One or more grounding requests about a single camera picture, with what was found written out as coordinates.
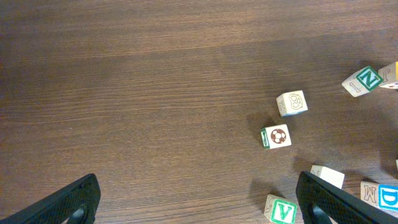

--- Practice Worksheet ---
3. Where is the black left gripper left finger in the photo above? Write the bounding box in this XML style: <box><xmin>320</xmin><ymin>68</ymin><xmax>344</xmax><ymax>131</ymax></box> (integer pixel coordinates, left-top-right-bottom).
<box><xmin>1</xmin><ymin>174</ymin><xmax>101</xmax><ymax>224</ymax></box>

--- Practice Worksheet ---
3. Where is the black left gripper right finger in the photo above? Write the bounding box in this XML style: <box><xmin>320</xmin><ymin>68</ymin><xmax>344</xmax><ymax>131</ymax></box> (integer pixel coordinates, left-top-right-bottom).
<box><xmin>296</xmin><ymin>171</ymin><xmax>397</xmax><ymax>224</ymax></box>

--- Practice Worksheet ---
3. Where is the plain cream wooden block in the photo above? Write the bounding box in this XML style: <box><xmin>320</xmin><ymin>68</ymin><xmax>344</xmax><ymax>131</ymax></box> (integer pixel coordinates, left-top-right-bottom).
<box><xmin>310</xmin><ymin>165</ymin><xmax>345</xmax><ymax>189</ymax></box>

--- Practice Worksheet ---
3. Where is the soccer ball wooden block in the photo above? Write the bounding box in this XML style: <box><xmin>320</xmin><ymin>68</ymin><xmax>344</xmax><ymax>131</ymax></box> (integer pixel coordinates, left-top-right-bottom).
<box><xmin>261</xmin><ymin>124</ymin><xmax>292</xmax><ymax>149</ymax></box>

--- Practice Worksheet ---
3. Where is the pretzel picture wooden block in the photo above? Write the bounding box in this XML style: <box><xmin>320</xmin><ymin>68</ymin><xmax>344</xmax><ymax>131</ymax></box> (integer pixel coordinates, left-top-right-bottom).
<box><xmin>276</xmin><ymin>90</ymin><xmax>308</xmax><ymax>117</ymax></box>

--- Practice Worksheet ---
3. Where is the green N wooden block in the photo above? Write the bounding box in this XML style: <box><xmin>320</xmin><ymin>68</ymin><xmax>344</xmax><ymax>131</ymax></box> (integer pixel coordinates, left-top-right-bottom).
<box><xmin>342</xmin><ymin>66</ymin><xmax>384</xmax><ymax>98</ymax></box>

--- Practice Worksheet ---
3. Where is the yellow J wooden block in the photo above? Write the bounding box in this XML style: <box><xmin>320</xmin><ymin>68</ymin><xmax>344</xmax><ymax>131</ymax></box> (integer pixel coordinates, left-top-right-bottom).
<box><xmin>378</xmin><ymin>62</ymin><xmax>398</xmax><ymax>90</ymax></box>

